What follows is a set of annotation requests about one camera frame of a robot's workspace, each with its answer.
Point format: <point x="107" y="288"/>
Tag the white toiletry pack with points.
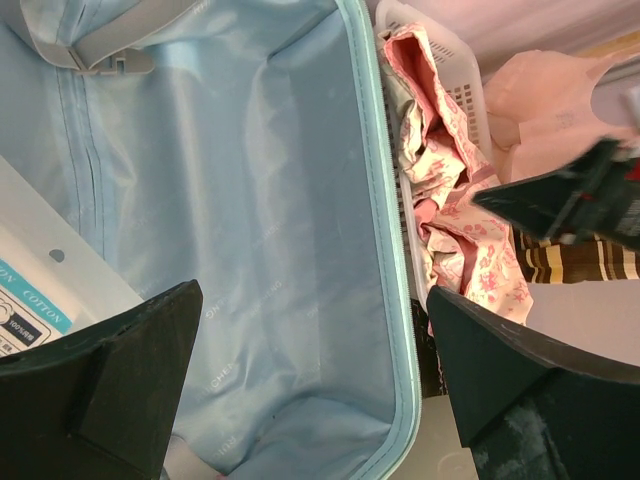
<point x="52" y="281"/>

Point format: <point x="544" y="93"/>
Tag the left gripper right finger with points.
<point x="529" y="406"/>

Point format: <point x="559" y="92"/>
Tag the translucent pink plastic bag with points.
<point x="540" y="114"/>

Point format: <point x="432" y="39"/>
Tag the brown striped cloth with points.
<point x="596" y="259"/>

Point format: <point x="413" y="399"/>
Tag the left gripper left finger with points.
<point x="100" y="403"/>

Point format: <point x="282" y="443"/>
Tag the white round drum box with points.
<point x="437" y="452"/>

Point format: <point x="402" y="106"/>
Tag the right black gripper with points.
<point x="595" y="194"/>

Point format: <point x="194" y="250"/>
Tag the cream pink-print cloth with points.
<point x="461" y="246"/>

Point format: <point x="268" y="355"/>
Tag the light blue hard-shell suitcase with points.
<point x="243" y="145"/>

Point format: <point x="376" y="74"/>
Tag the white perforated plastic basket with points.
<point x="459" y="73"/>

